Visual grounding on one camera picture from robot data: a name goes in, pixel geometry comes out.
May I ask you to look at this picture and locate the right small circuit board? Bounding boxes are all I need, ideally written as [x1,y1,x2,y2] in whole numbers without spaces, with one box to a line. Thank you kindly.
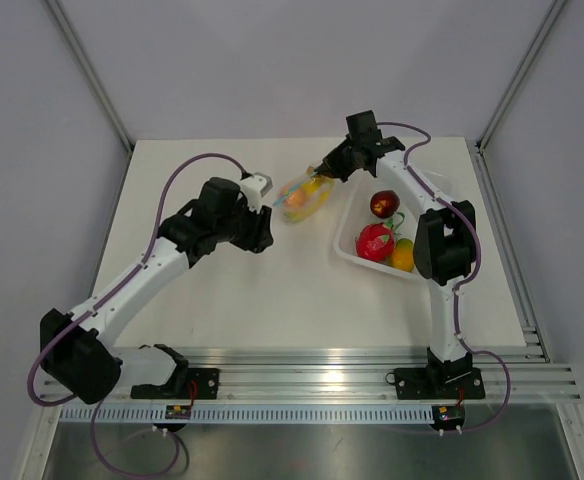
[432,404,466,429]

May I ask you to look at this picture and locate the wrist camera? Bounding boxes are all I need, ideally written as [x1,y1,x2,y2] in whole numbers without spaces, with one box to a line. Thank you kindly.
[346,110,383,144]
[239,172,273,213]

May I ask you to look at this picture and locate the dark red apple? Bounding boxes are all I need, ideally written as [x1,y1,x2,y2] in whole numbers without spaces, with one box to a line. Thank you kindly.
[369,190,400,219]

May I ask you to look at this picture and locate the white slotted cable duct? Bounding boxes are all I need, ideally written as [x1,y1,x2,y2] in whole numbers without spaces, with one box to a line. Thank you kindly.
[60,404,434,425]

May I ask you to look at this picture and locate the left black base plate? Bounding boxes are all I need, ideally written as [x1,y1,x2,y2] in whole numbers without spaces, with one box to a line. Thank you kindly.
[130,367,222,400]

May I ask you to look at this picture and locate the clear zip top bag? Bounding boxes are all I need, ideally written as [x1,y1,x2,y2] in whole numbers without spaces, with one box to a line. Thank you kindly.
[272,164,335,225]

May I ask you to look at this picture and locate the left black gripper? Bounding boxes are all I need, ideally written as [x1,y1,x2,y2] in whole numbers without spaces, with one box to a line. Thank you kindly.
[215,195,273,254]

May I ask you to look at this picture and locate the aluminium corner post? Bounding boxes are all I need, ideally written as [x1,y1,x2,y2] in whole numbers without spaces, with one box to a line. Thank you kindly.
[475,0,571,154]
[41,0,135,158]

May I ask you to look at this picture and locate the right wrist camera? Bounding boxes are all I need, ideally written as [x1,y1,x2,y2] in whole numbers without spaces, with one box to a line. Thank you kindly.
[346,110,383,144]

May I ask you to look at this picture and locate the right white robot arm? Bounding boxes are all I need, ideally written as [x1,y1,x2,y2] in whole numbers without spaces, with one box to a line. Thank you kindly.
[317,128,485,399]

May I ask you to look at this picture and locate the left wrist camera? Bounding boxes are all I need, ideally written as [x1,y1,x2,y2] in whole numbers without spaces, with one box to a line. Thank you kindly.
[239,172,273,213]

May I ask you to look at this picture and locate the right aluminium corner post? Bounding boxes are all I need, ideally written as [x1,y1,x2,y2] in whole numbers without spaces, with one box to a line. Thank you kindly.
[475,0,571,154]

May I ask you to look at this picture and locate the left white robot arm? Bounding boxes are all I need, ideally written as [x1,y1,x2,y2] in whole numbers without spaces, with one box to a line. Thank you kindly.
[33,173,273,405]

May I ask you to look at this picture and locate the left aluminium corner post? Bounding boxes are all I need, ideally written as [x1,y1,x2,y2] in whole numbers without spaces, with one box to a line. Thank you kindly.
[41,0,135,158]

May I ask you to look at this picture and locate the aluminium rail beam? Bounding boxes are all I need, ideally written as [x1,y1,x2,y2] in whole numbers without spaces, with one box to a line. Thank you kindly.
[39,349,582,405]

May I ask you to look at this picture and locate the red dragon fruit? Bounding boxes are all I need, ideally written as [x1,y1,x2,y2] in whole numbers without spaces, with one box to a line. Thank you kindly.
[355,212,405,263]

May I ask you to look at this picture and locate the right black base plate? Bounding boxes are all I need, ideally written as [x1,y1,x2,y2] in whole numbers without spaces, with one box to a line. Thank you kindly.
[385,367,486,401]

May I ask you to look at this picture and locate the left small circuit board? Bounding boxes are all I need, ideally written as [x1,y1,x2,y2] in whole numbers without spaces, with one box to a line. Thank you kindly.
[165,405,192,421]

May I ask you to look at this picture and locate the orange green mango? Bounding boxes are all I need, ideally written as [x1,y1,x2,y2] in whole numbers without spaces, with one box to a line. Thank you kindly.
[388,238,415,272]

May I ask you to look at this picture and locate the orange peach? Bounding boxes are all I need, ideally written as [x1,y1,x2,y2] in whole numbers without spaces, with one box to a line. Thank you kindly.
[283,186,308,210]

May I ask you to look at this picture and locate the yellow banana bunch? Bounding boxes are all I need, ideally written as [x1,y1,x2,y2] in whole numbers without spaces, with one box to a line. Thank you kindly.
[281,178,333,223]

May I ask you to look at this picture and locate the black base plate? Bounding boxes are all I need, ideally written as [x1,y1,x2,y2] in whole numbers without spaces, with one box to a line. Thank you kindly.
[130,367,222,400]
[385,367,486,401]

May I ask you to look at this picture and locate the white plastic basket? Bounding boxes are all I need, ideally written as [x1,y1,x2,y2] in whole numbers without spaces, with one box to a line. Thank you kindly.
[333,176,424,283]

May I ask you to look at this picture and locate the small circuit board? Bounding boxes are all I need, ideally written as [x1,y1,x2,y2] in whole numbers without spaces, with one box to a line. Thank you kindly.
[165,405,192,421]
[432,404,466,429]

